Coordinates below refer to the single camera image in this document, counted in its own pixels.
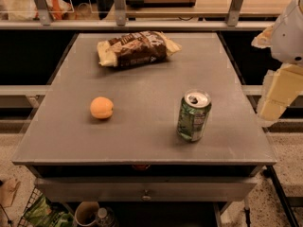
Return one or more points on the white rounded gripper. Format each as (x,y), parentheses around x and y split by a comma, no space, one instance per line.
(289,37)

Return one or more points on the green soda can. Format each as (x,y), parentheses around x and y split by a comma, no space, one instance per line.
(193,114)

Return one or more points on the brown chip bag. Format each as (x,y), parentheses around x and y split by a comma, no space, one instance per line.
(136,48)

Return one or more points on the orange fruit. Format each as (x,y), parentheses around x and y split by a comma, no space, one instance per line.
(101,107)

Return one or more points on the grey drawer with knob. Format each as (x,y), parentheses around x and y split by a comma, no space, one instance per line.
(145,188)

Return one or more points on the clear plastic bottle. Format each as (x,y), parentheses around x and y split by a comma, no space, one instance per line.
(105,217)

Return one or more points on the metal railing with brackets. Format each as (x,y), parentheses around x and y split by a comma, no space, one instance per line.
(195,24)

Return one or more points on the brown paper cup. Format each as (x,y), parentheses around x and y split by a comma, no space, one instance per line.
(85,215)

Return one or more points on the orange white bag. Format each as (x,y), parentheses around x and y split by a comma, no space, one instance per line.
(26,10)

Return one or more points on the green snack bag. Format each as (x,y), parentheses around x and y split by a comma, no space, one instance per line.
(44,213)

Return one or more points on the wire basket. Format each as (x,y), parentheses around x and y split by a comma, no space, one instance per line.
(35,194)

